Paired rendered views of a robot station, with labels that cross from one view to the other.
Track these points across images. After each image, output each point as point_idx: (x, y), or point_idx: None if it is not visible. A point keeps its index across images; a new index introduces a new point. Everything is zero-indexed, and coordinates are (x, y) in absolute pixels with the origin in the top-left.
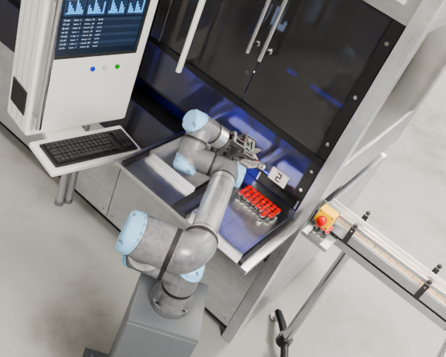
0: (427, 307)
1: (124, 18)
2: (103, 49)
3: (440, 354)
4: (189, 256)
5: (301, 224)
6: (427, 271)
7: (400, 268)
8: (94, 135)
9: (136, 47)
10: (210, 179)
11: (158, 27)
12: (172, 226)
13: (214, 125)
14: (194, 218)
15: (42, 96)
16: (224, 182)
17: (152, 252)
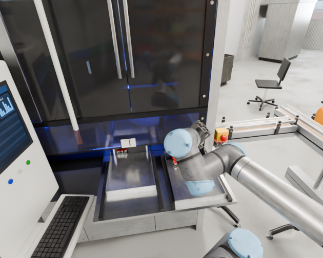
0: (282, 133)
1: (2, 123)
2: (6, 160)
3: (318, 146)
4: None
5: (210, 148)
6: (267, 119)
7: (259, 128)
8: (55, 219)
9: (30, 137)
10: (240, 175)
11: (33, 113)
12: None
13: (191, 132)
14: (307, 228)
15: None
16: (258, 167)
17: None
